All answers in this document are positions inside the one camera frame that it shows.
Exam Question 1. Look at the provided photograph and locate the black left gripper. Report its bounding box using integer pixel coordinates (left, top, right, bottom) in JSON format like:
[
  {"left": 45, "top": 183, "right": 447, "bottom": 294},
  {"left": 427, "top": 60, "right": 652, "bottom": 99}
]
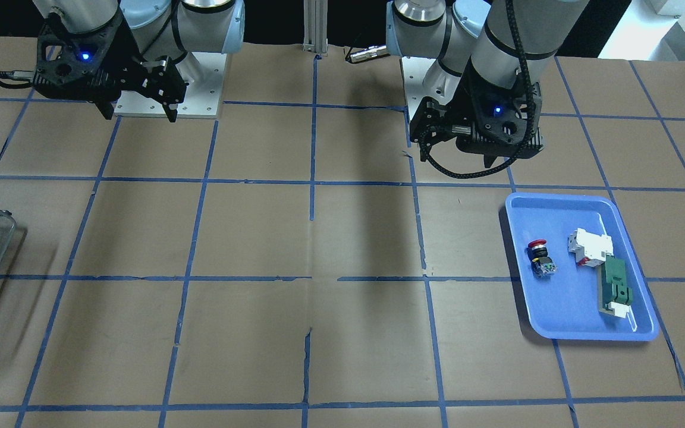
[{"left": 409, "top": 64, "right": 544, "bottom": 170}]

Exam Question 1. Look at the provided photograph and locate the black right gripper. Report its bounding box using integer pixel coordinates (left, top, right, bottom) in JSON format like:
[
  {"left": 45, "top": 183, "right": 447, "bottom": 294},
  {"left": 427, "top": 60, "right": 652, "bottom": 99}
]
[{"left": 33, "top": 12, "right": 187, "bottom": 124}]

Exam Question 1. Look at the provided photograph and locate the red emergency stop button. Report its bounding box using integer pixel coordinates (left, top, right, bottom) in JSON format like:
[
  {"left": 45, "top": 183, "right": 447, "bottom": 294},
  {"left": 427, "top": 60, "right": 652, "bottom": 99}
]
[{"left": 527, "top": 239, "right": 558, "bottom": 278}]

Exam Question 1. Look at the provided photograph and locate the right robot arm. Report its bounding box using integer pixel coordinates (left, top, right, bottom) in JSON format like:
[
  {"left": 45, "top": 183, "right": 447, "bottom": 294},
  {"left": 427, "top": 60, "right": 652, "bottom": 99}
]
[{"left": 26, "top": 1, "right": 246, "bottom": 122}]

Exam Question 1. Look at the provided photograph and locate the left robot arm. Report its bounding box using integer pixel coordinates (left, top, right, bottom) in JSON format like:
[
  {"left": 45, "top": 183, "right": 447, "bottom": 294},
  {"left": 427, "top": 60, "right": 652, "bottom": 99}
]
[{"left": 386, "top": 1, "right": 587, "bottom": 180}]

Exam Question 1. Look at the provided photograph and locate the white circuit breaker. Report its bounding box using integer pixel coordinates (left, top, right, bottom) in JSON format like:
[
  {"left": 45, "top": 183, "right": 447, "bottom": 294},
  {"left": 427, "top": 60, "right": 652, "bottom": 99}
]
[{"left": 567, "top": 228, "right": 614, "bottom": 268}]

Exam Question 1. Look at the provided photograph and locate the blue plastic tray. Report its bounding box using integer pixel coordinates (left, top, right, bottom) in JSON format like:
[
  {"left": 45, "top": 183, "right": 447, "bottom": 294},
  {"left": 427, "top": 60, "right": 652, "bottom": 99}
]
[{"left": 505, "top": 192, "right": 659, "bottom": 341}]

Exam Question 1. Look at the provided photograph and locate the green terminal block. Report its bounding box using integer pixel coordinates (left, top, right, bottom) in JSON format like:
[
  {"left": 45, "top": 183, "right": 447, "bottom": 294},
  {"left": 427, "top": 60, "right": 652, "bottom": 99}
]
[{"left": 598, "top": 254, "right": 633, "bottom": 319}]

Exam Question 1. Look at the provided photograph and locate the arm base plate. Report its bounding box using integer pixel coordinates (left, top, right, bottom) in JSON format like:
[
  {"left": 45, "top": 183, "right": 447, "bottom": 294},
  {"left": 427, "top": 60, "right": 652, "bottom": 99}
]
[
  {"left": 114, "top": 52, "right": 230, "bottom": 119},
  {"left": 401, "top": 56, "right": 501, "bottom": 125}
]

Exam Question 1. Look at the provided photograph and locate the black braided cable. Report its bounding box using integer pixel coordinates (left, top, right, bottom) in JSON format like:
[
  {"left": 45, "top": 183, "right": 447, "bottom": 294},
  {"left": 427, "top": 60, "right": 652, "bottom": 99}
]
[{"left": 419, "top": 0, "right": 538, "bottom": 179}]

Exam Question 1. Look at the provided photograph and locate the aluminium profile post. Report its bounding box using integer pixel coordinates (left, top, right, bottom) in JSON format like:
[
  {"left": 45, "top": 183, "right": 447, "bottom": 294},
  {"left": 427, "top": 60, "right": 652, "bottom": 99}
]
[{"left": 302, "top": 0, "right": 328, "bottom": 57}]

